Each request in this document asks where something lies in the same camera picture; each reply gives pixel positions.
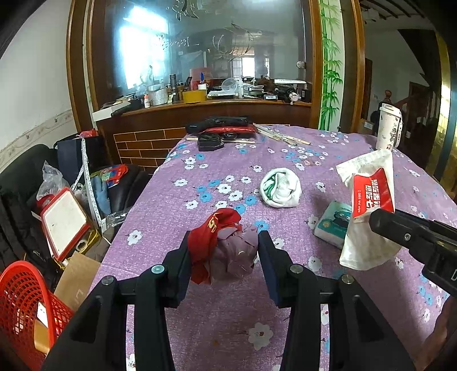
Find large wall mirror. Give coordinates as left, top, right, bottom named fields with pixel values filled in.
left=89, top=0, right=318, bottom=108

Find yellow container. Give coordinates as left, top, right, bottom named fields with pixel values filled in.
left=182, top=90, right=208, bottom=104

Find black leather sofa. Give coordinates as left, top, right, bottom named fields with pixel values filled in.
left=0, top=144, right=151, bottom=272

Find white green crumpled cloth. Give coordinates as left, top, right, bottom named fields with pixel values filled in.
left=259, top=168, right=302, bottom=208

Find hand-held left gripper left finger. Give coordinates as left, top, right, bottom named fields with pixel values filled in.
left=42, top=230, right=193, bottom=371

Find white flat box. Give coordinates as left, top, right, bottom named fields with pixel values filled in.
left=92, top=105, right=124, bottom=124

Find white perforated strip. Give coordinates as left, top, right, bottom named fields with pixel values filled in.
left=80, top=137, right=106, bottom=232

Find cardboard box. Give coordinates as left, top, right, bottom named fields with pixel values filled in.
left=53, top=251, right=102, bottom=314

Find small black pouch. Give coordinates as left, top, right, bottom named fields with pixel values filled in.
left=197, top=133, right=225, bottom=151

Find red framed white board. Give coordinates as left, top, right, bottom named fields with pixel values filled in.
left=39, top=187, right=91, bottom=263

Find person's right forearm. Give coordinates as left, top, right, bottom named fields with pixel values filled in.
left=430, top=293, right=457, bottom=371

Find dark blue paper bag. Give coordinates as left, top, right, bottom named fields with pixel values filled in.
left=54, top=134, right=108, bottom=186

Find red green snack packet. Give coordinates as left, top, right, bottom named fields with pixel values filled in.
left=91, top=164, right=128, bottom=188

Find red mesh basket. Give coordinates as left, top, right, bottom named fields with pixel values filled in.
left=0, top=261, right=75, bottom=371

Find purple floral tablecloth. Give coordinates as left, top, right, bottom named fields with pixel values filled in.
left=89, top=123, right=457, bottom=371

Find teal tissue pack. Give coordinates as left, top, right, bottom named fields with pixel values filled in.
left=313, top=200, right=352, bottom=248

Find blue cloth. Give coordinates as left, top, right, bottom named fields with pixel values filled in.
left=91, top=176, right=111, bottom=215

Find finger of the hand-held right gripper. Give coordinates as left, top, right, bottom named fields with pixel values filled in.
left=368, top=209, right=442, bottom=263

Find long black pouch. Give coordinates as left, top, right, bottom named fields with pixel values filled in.
left=186, top=115, right=252, bottom=133

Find long red pouch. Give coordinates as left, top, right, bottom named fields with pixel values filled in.
left=206, top=125, right=258, bottom=139

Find bamboo wall sticker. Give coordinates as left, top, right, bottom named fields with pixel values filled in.
left=318, top=0, right=345, bottom=131

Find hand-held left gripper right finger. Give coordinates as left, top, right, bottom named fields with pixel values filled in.
left=258, top=230, right=416, bottom=371

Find wooden brick-pattern counter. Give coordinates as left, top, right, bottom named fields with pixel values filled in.
left=96, top=99, right=313, bottom=175

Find bundle of wooden chopsticks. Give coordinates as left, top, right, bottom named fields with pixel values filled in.
left=252, top=123, right=311, bottom=146

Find red and white wipes packet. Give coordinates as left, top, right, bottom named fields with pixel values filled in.
left=336, top=149, right=402, bottom=272

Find grey plastic bag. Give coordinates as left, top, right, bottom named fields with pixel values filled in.
left=36, top=160, right=65, bottom=200

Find red purple wrapper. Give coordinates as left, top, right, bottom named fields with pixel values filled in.
left=187, top=209, right=259, bottom=285

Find white lidded paper cup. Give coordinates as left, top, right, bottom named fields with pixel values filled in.
left=375, top=103, right=402, bottom=150

